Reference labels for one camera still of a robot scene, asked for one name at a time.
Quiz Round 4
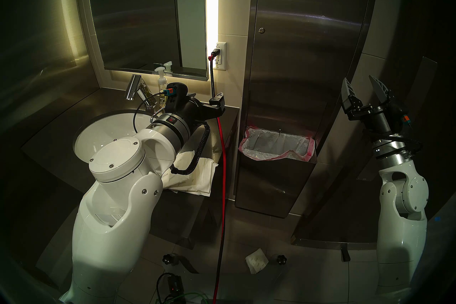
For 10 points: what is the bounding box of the green cable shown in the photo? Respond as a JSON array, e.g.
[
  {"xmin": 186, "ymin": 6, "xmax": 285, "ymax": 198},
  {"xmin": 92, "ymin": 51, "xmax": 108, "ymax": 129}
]
[{"xmin": 160, "ymin": 292, "xmax": 211, "ymax": 304}]

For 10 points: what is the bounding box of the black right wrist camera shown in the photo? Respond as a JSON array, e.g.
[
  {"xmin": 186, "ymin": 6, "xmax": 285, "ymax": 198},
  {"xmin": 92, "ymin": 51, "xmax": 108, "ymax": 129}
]
[{"xmin": 390, "ymin": 93, "xmax": 414, "ymax": 127}]

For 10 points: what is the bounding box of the white round sink basin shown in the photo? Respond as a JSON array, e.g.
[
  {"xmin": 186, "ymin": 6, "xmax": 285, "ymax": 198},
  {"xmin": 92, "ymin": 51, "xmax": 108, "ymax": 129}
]
[{"xmin": 73, "ymin": 110, "xmax": 171, "ymax": 167}]

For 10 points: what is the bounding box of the yellow soap pump bottle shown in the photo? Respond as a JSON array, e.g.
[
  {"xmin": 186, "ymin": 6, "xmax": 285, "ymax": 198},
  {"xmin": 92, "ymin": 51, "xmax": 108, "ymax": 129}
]
[{"xmin": 155, "ymin": 66, "xmax": 169, "ymax": 108}]

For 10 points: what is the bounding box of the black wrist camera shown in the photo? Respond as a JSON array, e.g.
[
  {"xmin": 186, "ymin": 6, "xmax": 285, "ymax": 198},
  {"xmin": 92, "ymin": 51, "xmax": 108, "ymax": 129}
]
[
  {"xmin": 166, "ymin": 82, "xmax": 188, "ymax": 108},
  {"xmin": 390, "ymin": 93, "xmax": 414, "ymax": 127}
]

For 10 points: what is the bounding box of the crumpled white paper towel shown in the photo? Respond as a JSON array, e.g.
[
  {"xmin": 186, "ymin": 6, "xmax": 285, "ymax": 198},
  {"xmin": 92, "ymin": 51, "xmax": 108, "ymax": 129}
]
[{"xmin": 245, "ymin": 248, "xmax": 269, "ymax": 274}]

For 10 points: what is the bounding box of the clear pink-edged trash bag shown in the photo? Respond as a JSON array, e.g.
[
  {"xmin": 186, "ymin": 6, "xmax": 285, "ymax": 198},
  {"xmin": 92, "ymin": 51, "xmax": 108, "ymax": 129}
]
[{"xmin": 238, "ymin": 125, "xmax": 316, "ymax": 162}]

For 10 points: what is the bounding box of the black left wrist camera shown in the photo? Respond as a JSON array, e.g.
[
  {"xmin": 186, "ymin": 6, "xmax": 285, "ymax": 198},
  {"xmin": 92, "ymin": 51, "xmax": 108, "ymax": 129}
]
[{"xmin": 166, "ymin": 82, "xmax": 188, "ymax": 108}]

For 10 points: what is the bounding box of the thin black camera cable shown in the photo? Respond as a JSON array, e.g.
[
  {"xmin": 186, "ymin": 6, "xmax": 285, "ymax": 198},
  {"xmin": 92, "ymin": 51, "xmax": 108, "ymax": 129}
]
[{"xmin": 133, "ymin": 91, "xmax": 168, "ymax": 133}]

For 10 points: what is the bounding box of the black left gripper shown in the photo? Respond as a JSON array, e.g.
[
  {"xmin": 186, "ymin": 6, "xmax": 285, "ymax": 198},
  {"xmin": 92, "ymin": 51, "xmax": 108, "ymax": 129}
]
[{"xmin": 166, "ymin": 92, "xmax": 226, "ymax": 127}]

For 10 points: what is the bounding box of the white paper towel pile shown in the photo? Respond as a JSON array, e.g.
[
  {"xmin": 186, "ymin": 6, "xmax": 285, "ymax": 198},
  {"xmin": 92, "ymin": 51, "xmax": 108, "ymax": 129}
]
[{"xmin": 162, "ymin": 150, "xmax": 218, "ymax": 197}]

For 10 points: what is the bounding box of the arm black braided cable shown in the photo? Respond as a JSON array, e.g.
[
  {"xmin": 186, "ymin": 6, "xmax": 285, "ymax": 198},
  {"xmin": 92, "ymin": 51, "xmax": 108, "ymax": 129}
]
[
  {"xmin": 363, "ymin": 129, "xmax": 423, "ymax": 157},
  {"xmin": 170, "ymin": 121, "xmax": 211, "ymax": 176}
]

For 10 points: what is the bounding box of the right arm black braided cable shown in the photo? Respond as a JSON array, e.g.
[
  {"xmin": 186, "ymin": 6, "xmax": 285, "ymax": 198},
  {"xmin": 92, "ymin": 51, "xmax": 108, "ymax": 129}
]
[{"xmin": 363, "ymin": 129, "xmax": 423, "ymax": 157}]

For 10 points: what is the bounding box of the white wall power outlet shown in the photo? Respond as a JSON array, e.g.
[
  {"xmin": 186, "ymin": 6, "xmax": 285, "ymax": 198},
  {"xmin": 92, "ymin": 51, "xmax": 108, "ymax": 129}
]
[{"xmin": 214, "ymin": 42, "xmax": 227, "ymax": 71}]

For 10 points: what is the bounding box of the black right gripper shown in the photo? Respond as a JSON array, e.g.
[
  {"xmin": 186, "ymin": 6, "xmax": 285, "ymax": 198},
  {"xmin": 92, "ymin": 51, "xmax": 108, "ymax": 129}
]
[{"xmin": 341, "ymin": 75, "xmax": 399, "ymax": 139}]

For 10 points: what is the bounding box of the stainless waste bin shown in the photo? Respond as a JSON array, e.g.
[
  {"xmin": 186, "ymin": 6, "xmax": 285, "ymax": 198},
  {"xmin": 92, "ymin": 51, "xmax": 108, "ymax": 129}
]
[{"xmin": 235, "ymin": 127, "xmax": 317, "ymax": 218}]

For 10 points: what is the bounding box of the framed wall mirror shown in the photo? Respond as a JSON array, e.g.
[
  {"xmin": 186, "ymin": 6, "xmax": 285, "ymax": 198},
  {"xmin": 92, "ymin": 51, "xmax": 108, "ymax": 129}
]
[{"xmin": 77, "ymin": 0, "xmax": 209, "ymax": 81}]

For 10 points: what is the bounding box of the red and black power cable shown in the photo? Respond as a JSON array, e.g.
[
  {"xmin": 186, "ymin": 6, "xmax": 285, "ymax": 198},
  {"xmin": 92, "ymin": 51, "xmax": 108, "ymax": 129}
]
[{"xmin": 208, "ymin": 50, "xmax": 227, "ymax": 304}]

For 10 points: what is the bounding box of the black power box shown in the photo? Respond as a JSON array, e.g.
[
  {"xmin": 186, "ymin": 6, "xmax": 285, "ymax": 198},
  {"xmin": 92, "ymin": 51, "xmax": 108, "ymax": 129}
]
[{"xmin": 157, "ymin": 273, "xmax": 186, "ymax": 302}]

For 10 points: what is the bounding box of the chrome sink faucet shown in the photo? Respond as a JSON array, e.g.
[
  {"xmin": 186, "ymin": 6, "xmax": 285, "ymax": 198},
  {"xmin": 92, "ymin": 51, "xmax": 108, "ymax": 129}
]
[{"xmin": 125, "ymin": 74, "xmax": 157, "ymax": 110}]

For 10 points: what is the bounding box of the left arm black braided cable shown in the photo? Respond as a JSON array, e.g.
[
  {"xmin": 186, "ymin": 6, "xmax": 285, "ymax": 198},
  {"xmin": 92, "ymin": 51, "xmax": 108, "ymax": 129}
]
[{"xmin": 170, "ymin": 121, "xmax": 211, "ymax": 176}]

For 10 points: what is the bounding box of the stainless dispenser door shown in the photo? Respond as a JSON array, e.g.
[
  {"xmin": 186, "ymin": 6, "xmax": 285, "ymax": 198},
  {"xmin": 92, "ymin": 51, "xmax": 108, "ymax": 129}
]
[{"xmin": 245, "ymin": 0, "xmax": 373, "ymax": 136}]

